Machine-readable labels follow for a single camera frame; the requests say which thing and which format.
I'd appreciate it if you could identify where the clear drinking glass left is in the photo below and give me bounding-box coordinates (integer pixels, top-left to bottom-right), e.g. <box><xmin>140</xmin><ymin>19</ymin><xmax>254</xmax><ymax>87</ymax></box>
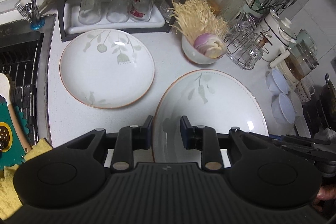
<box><xmin>78</xmin><ymin>0</ymin><xmax>101</xmax><ymax>25</ymax></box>

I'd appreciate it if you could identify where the yellow dish cloth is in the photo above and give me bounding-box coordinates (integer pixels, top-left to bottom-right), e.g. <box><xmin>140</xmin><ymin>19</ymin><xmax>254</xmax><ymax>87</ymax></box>
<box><xmin>0</xmin><ymin>139</ymin><xmax>52</xmax><ymax>220</ymax></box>

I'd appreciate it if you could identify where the metal kitchen faucet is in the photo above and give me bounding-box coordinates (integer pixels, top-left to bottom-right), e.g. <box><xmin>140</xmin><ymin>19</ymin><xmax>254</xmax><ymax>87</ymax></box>
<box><xmin>25</xmin><ymin>0</ymin><xmax>45</xmax><ymax>30</ymax></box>

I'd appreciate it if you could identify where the white plate with leaf motif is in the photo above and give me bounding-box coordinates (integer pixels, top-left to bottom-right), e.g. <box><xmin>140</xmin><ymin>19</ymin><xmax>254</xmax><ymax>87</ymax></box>
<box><xmin>152</xmin><ymin>69</ymin><xmax>268</xmax><ymax>162</ymax></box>

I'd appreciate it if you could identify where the clear glass red print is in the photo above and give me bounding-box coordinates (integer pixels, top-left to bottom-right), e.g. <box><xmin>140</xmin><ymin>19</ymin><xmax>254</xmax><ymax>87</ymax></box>
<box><xmin>130</xmin><ymin>0</ymin><xmax>154</xmax><ymax>22</ymax></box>

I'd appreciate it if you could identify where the white drip tray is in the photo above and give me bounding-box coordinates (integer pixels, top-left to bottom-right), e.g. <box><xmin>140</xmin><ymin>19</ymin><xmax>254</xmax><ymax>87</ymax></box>
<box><xmin>63</xmin><ymin>0</ymin><xmax>166</xmax><ymax>35</ymax></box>

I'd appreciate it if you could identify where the enoki mushroom bunch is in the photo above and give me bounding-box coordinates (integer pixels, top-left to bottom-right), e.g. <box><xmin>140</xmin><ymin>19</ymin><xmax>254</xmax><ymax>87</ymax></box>
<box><xmin>171</xmin><ymin>0</ymin><xmax>228</xmax><ymax>44</ymax></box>

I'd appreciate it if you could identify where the white plate green leaf pattern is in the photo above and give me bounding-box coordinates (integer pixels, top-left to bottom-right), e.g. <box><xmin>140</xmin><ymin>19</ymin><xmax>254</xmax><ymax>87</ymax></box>
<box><xmin>59</xmin><ymin>29</ymin><xmax>155</xmax><ymax>109</ymax></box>

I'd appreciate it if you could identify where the white spoon wooden handle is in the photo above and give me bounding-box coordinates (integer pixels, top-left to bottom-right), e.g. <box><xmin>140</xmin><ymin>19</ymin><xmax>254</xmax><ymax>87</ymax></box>
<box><xmin>0</xmin><ymin>73</ymin><xmax>32</xmax><ymax>153</ymax></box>

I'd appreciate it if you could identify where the clear drinking glass middle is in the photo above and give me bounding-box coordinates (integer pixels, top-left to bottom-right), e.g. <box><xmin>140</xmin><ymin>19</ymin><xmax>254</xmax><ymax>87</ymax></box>
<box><xmin>106</xmin><ymin>0</ymin><xmax>131</xmax><ymax>23</ymax></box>

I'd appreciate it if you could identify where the person's right hand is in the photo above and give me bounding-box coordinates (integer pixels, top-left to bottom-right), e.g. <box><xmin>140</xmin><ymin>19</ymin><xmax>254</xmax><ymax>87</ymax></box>
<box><xmin>315</xmin><ymin>185</ymin><xmax>336</xmax><ymax>201</ymax></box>

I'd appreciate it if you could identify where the wire glass cup rack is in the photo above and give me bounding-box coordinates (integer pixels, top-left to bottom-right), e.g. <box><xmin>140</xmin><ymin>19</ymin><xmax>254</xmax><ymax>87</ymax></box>
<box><xmin>224</xmin><ymin>18</ymin><xmax>263</xmax><ymax>71</ymax></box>

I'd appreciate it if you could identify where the black metal dish rack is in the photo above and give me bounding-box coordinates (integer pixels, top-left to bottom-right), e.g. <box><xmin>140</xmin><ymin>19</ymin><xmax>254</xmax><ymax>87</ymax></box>
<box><xmin>57</xmin><ymin>0</ymin><xmax>175</xmax><ymax>42</ymax></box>

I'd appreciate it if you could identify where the glass tea kettle on base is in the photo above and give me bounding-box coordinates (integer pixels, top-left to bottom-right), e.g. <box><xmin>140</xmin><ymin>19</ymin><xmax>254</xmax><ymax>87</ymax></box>
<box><xmin>269</xmin><ymin>40</ymin><xmax>318</xmax><ymax>84</ymax></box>

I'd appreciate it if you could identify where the translucent blue plastic bowl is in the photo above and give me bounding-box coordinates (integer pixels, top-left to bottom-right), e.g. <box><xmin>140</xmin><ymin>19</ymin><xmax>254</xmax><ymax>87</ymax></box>
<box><xmin>271</xmin><ymin>93</ymin><xmax>295</xmax><ymax>124</ymax></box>
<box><xmin>266</xmin><ymin>68</ymin><xmax>289</xmax><ymax>96</ymax></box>

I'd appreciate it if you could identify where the sink drain rack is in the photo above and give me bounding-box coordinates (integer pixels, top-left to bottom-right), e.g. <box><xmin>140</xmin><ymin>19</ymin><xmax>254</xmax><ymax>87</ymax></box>
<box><xmin>1</xmin><ymin>31</ymin><xmax>44</xmax><ymax>145</ymax></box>

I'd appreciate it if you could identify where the speckled bowl with grains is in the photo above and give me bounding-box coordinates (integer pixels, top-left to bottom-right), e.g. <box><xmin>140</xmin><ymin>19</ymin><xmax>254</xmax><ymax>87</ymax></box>
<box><xmin>294</xmin><ymin>79</ymin><xmax>315</xmax><ymax>103</ymax></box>

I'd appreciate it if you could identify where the green sunflower sink mat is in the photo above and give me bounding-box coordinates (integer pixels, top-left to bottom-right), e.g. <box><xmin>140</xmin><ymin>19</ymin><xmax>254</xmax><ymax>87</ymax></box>
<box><xmin>0</xmin><ymin>102</ymin><xmax>26</xmax><ymax>170</ymax></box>

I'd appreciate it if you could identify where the white bowl with vegetables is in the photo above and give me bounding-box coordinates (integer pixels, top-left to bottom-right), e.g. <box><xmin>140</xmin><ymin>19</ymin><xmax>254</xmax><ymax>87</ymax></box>
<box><xmin>181</xmin><ymin>35</ymin><xmax>227</xmax><ymax>65</ymax></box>

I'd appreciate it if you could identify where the small white bowl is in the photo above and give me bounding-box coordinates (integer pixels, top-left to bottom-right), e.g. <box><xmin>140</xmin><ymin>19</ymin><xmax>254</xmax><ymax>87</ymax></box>
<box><xmin>289</xmin><ymin>92</ymin><xmax>303</xmax><ymax>117</ymax></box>

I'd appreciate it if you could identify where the clear drinking glass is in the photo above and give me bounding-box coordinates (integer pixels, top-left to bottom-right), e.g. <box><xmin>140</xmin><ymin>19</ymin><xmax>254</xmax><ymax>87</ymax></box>
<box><xmin>78</xmin><ymin>0</ymin><xmax>101</xmax><ymax>25</ymax></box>
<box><xmin>106</xmin><ymin>0</ymin><xmax>131</xmax><ymax>23</ymax></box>

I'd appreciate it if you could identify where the white electric cooking pot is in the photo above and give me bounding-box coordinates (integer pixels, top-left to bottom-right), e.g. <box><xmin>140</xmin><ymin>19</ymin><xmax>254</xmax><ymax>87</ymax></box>
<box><xmin>255</xmin><ymin>9</ymin><xmax>297</xmax><ymax>63</ymax></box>

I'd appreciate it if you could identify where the halved purple onion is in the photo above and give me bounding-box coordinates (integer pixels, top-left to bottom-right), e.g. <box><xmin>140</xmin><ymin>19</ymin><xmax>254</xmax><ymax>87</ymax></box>
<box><xmin>193</xmin><ymin>34</ymin><xmax>227</xmax><ymax>59</ymax></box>

